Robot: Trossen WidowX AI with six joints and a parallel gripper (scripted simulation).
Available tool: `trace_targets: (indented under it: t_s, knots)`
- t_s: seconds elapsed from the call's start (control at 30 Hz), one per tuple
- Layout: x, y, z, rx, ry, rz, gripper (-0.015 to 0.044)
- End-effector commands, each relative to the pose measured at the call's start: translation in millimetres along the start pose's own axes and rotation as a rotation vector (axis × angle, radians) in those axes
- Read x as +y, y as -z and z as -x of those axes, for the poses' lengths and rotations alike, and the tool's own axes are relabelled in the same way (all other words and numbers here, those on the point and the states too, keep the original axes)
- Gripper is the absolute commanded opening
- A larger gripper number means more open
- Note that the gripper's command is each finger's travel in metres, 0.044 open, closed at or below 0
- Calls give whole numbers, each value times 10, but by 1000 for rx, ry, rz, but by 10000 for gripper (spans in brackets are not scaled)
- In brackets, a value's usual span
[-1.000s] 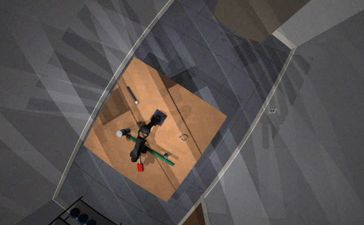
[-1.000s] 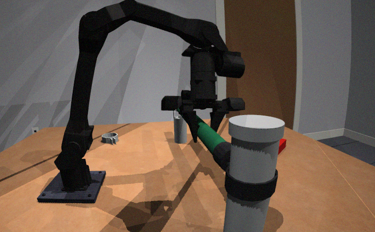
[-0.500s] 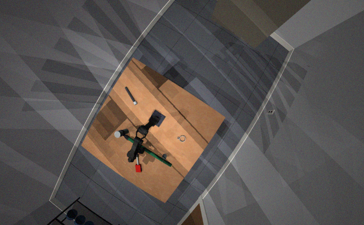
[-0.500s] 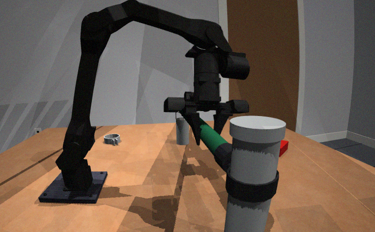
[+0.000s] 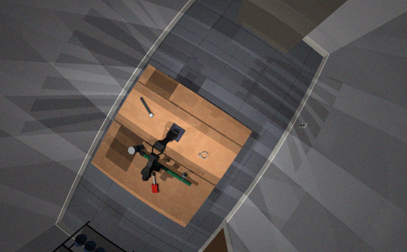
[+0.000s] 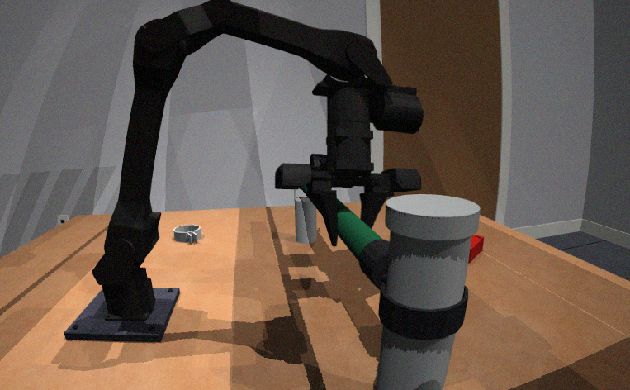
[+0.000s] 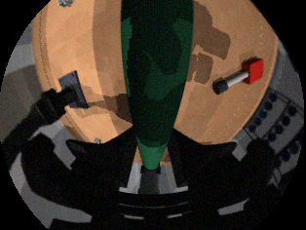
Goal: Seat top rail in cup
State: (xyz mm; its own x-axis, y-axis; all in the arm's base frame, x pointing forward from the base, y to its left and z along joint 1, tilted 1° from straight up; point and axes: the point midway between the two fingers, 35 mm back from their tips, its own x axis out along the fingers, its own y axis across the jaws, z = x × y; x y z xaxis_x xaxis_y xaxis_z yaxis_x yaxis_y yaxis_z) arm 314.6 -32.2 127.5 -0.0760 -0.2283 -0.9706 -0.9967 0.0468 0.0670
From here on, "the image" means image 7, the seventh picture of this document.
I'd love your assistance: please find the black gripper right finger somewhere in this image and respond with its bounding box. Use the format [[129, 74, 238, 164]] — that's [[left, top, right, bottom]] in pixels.
[[168, 128, 237, 188]]

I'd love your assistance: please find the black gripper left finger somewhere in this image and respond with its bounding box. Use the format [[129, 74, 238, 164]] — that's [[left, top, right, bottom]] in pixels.
[[65, 128, 138, 188]]

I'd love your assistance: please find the grey metal band clamp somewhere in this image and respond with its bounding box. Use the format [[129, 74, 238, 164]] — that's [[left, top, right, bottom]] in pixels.
[[57, 0, 74, 8]]

